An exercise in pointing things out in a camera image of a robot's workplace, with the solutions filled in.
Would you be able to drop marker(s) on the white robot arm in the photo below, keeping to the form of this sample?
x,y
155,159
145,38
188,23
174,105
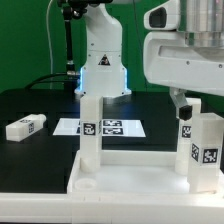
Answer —
x,y
103,73

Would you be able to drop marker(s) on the white front fence bar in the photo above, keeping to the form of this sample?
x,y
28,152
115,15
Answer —
x,y
92,208

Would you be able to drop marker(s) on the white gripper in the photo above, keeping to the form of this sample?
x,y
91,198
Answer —
x,y
184,49

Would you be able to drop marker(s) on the black camera pole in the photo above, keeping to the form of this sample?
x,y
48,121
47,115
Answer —
x,y
73,75

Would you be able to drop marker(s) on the white tag sheet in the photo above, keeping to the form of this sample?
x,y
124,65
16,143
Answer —
x,y
110,127

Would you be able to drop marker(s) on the white desk top panel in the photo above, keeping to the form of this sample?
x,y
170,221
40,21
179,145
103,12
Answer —
x,y
138,177

